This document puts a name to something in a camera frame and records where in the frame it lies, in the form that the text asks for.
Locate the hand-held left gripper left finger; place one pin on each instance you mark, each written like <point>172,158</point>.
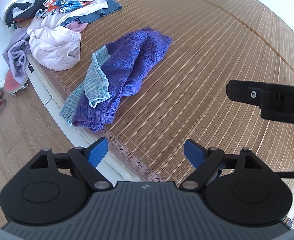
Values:
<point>98,152</point>

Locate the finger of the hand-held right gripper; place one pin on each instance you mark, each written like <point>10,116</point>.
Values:
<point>241,91</point>

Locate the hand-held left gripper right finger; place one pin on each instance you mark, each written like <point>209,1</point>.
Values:
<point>193,155</point>

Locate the purple knit sweater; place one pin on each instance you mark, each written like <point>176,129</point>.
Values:
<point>127,62</point>

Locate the red wheeled stool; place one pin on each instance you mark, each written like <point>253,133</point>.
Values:
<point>11,83</point>

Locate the pale pink garment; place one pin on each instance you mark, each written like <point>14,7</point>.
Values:
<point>52,47</point>

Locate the lavender cloth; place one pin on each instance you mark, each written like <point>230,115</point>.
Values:
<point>14,55</point>

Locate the blue-grey garment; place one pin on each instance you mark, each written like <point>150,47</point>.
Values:
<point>109,7</point>

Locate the white printed shirt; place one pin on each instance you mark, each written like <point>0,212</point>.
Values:
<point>67,2</point>

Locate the black and white garment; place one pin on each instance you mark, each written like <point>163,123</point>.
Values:
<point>24,6</point>

